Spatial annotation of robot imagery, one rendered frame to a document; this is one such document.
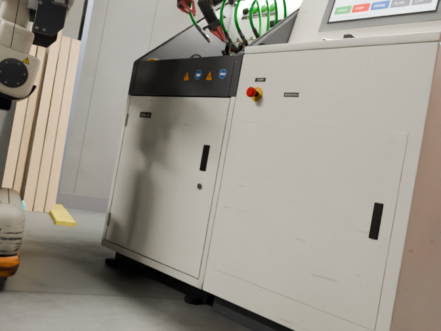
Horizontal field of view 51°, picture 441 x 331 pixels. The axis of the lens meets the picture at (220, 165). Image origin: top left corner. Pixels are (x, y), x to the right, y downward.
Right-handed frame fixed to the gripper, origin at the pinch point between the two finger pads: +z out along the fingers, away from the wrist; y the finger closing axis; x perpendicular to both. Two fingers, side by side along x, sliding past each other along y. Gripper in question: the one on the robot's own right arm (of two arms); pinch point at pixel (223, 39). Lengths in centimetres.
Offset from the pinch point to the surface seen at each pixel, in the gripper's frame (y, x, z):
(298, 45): -14, -63, 8
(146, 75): -34.7, 16.3, -3.1
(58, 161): -67, 171, 28
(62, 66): -23, 182, -29
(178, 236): -72, -19, 53
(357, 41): -11, -83, 13
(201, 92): -33.2, -20.3, 10.7
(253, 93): -31, -51, 16
